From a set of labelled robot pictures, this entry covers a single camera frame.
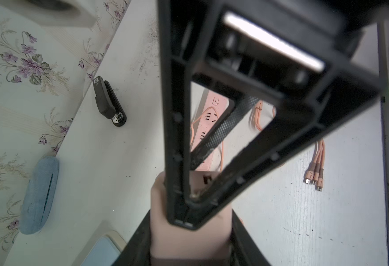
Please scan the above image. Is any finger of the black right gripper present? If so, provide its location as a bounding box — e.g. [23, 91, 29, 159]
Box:
[157, 1, 221, 225]
[184, 73, 383, 229]

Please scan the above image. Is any pink power strip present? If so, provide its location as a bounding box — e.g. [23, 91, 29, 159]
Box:
[190, 89, 229, 172]

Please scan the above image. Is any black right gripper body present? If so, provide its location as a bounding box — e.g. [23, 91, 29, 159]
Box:
[194, 1, 389, 100]

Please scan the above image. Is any blue kitchen scale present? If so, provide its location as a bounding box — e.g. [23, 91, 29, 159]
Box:
[72, 231, 127, 266]

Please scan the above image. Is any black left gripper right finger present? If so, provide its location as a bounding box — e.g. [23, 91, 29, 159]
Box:
[230, 211, 271, 266]

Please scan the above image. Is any black stapler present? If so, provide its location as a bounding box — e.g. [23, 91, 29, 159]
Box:
[92, 75, 127, 127]

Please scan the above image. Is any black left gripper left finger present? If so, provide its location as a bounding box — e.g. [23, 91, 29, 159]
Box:
[112, 211, 151, 266]

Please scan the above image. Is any blue glasses case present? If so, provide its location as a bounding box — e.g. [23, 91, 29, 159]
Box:
[19, 156, 59, 235]

